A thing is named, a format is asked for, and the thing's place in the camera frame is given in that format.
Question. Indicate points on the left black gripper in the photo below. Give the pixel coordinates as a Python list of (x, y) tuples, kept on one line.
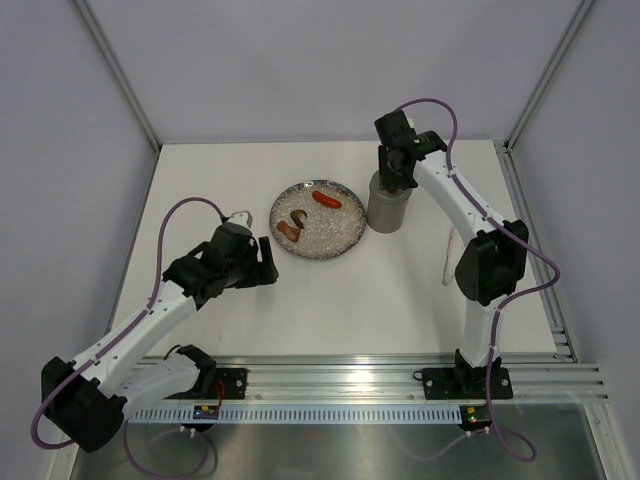
[(263, 273)]

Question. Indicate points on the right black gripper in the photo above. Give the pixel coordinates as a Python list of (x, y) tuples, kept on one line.
[(387, 181)]

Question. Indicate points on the grey round lid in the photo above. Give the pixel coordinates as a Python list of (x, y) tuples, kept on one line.
[(379, 195)]

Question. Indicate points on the grey cylindrical container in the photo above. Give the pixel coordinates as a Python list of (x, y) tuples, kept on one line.
[(385, 219)]

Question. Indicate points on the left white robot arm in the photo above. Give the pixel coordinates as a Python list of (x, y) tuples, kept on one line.
[(91, 396)]

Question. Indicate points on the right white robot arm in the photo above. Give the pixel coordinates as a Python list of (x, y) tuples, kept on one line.
[(491, 265)]

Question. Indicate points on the brown meat piece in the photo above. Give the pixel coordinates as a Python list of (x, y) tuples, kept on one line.
[(291, 233)]

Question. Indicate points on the brown mushroom piece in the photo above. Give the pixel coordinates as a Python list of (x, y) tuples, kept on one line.
[(299, 218)]

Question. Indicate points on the red sausage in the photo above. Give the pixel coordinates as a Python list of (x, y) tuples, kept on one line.
[(326, 200)]

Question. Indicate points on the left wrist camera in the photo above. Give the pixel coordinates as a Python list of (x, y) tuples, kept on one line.
[(242, 218)]

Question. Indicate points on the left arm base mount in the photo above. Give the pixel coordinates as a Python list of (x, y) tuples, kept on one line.
[(220, 382)]

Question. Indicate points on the white slotted cable duct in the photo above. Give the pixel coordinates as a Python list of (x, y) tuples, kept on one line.
[(300, 414)]

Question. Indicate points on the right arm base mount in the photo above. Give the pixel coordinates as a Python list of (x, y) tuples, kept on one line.
[(451, 384)]

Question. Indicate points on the aluminium mounting rail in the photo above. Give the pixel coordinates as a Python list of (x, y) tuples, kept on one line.
[(388, 379)]

